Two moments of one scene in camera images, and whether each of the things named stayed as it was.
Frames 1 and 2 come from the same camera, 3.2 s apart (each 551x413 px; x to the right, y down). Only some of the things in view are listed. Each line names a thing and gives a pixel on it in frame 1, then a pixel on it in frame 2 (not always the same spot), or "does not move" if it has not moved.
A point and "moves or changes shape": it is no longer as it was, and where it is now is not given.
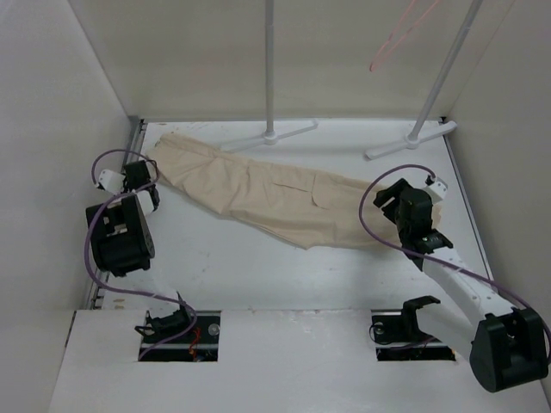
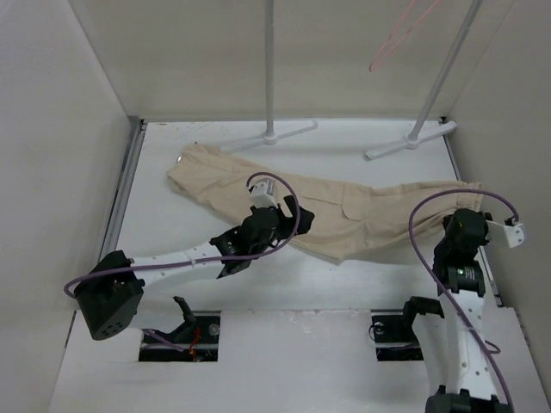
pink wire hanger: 371,68 does not move
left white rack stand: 269,137 does not move
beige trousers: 313,211 moves or changes shape
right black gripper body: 391,210 → 440,248
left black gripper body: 125,186 → 283,225
